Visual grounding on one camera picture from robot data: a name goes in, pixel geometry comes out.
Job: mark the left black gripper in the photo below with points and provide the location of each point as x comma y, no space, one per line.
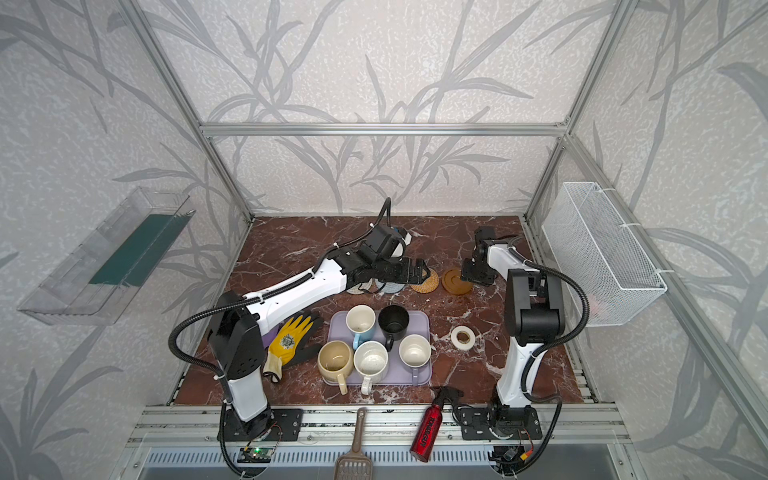
395,268

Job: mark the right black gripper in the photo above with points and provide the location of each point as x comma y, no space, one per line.
477,271

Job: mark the brown wooden coaster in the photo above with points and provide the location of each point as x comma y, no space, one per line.
454,284

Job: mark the white woven spiral coaster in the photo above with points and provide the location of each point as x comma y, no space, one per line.
357,290

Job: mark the grey blue round coaster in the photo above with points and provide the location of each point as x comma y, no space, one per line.
389,288

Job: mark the tan woven rattan coaster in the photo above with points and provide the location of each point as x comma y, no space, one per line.
429,285

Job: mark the white mug blue outside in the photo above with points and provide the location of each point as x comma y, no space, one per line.
361,321

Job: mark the black mug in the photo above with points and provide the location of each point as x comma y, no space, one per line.
393,321

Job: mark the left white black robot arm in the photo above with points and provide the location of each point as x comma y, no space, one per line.
236,328

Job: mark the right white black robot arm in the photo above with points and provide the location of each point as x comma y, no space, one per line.
544,308

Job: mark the white tape roll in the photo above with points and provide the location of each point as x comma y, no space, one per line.
463,338

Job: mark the white mug front centre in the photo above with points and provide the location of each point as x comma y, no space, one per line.
371,361

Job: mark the beige mug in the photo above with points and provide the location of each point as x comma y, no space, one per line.
335,364

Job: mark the yellow black work glove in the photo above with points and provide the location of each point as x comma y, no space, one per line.
291,345

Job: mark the pink object in basket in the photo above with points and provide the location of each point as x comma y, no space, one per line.
597,307

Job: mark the purple pink spatula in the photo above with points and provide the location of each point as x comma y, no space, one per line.
268,338

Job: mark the red spray bottle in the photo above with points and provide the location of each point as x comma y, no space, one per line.
426,435

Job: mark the brown litter scoop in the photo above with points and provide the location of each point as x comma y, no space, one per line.
355,465

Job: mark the green lit circuit board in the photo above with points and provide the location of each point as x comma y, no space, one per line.
252,455

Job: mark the green mat in shelf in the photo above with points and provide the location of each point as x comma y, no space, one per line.
136,258

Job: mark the white mug lavender handle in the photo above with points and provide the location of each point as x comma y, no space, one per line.
415,352

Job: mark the white wire mesh basket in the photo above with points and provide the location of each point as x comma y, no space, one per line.
592,243

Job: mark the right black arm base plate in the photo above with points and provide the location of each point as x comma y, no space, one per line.
499,423

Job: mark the right circuit board with wires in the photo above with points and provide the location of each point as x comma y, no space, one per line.
510,456

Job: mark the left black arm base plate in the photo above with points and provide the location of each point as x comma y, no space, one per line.
280,424

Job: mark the clear plastic wall shelf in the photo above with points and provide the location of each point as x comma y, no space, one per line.
66,298

